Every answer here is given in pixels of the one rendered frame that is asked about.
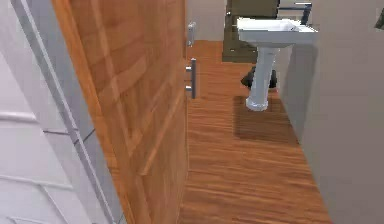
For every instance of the brown wooden room door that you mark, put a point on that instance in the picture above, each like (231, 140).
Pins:
(133, 100)

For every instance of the black round floor object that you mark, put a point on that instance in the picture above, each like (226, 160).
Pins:
(249, 80)

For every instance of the grey door latch plate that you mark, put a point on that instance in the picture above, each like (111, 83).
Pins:
(191, 33)

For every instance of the olive green cabinet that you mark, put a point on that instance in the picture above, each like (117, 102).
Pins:
(245, 30)

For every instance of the white pedestal sink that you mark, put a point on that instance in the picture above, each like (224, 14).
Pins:
(270, 33)

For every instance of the dark blue metal rail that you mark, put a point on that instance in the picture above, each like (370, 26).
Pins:
(305, 11)

